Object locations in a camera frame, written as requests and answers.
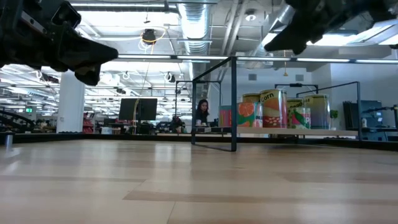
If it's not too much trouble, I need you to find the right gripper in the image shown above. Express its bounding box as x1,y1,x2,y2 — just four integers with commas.
264,0,371,55

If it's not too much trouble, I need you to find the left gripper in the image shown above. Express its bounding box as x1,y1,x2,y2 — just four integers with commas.
12,6,119,86

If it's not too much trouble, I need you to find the corn can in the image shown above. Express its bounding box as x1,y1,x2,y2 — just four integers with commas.
259,88,289,129

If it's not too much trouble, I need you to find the tall can orange label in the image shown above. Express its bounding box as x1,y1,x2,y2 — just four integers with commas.
241,93,261,104

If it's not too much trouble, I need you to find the large pale silver can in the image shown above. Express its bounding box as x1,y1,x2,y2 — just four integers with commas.
303,93,331,130

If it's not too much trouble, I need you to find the can with pepper label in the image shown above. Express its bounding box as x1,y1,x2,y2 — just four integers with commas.
287,106,312,130

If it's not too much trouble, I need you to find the short can teal red label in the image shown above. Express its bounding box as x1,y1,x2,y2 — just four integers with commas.
219,105,233,128

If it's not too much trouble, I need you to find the horizontal light bar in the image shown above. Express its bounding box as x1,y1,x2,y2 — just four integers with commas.
114,53,398,65

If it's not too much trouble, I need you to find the white column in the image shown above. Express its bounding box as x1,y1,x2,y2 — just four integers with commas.
57,70,85,134

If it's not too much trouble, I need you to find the black monitor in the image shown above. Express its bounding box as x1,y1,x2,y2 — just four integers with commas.
118,98,158,121

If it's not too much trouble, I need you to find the potted green plant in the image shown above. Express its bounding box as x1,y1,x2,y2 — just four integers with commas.
329,109,339,128

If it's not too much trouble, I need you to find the dark equipment cabinet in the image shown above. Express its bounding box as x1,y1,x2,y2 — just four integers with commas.
343,100,384,131

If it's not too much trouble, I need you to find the person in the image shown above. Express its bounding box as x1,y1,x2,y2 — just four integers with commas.
195,98,211,127

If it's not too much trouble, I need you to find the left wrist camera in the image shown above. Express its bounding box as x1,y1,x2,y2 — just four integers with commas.
51,1,82,29

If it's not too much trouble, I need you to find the black overhead camera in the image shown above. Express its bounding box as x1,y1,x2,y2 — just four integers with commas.
141,28,157,45

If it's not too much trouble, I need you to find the yellow cable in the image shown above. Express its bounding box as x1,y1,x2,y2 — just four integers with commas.
132,26,167,125

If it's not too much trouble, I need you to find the silver ventilation duct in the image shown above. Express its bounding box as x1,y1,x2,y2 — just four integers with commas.
177,0,213,56

